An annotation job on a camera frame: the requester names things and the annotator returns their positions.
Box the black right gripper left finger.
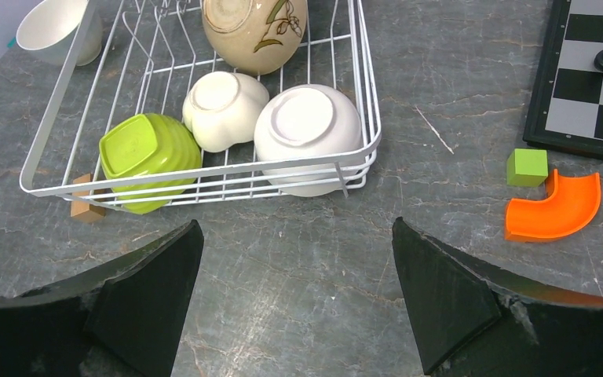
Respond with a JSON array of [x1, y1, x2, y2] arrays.
[[0, 221, 204, 376]]

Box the cream lobed small bowl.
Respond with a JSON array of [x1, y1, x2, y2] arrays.
[[182, 71, 269, 153]]

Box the green square plastic bowl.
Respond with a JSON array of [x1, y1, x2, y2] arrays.
[[98, 113, 203, 216]]

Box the tan ceramic floral bowl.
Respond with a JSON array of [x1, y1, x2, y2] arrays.
[[202, 0, 308, 75]]

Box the large white ribbed bowl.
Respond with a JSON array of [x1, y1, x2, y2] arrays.
[[16, 0, 103, 66]]

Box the white round bowl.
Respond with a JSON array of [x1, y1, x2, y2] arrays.
[[253, 84, 364, 198]]

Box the green cube block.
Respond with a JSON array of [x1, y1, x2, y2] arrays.
[[506, 148, 549, 187]]

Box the black white chessboard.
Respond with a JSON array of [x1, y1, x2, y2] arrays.
[[523, 0, 603, 159]]

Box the orange curved plastic piece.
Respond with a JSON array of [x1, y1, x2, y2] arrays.
[[504, 169, 601, 243]]

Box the small wooden block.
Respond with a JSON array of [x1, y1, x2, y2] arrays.
[[70, 174, 106, 223]]

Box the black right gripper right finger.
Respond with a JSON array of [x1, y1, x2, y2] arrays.
[[392, 218, 603, 376]]

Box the white wire dish rack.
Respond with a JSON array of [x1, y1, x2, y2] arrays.
[[20, 1, 382, 210]]

